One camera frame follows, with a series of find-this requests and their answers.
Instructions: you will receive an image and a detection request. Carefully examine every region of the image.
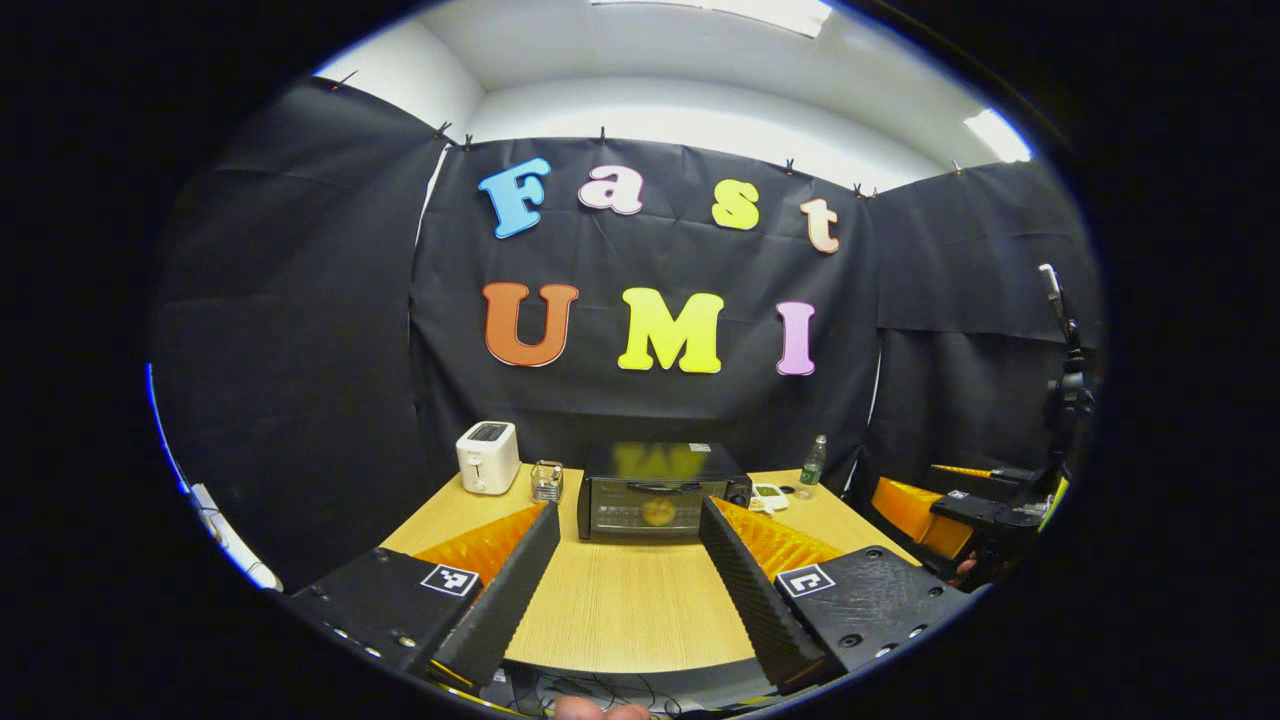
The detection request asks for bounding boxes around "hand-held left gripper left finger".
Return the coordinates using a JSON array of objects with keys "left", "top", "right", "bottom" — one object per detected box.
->
[{"left": 285, "top": 501, "right": 562, "bottom": 694}]

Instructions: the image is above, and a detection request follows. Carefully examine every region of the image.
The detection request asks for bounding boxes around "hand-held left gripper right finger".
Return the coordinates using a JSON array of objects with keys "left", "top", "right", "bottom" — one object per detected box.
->
[{"left": 699, "top": 495, "right": 976, "bottom": 695}]

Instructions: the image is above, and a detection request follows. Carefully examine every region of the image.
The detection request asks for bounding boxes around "black electric oven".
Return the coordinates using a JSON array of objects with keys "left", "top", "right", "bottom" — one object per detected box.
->
[{"left": 577, "top": 442, "right": 753, "bottom": 542}]

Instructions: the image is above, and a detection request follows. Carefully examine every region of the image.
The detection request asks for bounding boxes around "clear plastic water bottle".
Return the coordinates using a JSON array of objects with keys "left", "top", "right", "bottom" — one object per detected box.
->
[{"left": 797, "top": 434, "right": 829, "bottom": 500}]

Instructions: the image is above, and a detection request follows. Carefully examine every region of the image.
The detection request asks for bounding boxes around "white toaster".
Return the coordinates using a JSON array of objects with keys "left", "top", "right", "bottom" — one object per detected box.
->
[{"left": 456, "top": 421, "right": 521, "bottom": 495}]

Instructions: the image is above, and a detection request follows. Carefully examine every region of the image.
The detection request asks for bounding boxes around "ceiling light panel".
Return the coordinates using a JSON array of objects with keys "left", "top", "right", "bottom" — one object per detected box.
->
[{"left": 965, "top": 108, "right": 1031, "bottom": 163}]

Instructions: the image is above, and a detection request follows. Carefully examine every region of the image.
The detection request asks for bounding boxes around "bundle of black cables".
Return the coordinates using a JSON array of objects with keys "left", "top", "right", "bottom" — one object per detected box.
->
[{"left": 485, "top": 668, "right": 701, "bottom": 717}]

